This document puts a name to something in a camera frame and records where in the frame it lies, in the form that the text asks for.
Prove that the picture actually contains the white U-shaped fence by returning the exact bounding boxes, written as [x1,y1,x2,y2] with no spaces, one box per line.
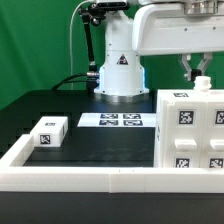
[0,134,224,193]

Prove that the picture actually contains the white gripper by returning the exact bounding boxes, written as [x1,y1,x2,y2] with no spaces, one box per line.
[132,2,224,81]

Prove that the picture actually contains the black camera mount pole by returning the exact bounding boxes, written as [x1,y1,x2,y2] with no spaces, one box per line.
[78,3,101,94]

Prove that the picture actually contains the white cabinet body box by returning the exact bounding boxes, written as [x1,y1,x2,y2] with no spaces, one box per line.
[153,75,224,168]

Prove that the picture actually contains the black cables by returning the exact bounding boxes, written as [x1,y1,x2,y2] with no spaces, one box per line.
[51,73,100,91]

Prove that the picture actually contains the small white cabinet top block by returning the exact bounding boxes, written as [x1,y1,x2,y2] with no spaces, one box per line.
[30,116,68,147]

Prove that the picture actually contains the white marker base plate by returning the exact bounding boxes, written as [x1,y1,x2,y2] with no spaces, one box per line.
[78,113,156,128]

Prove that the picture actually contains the white cable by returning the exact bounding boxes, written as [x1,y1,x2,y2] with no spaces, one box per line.
[69,0,93,90]

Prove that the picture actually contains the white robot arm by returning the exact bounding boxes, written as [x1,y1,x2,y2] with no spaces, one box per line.
[94,0,224,102]

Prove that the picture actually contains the white cabinet door panel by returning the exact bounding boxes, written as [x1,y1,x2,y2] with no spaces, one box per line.
[205,100,224,168]
[166,100,205,168]

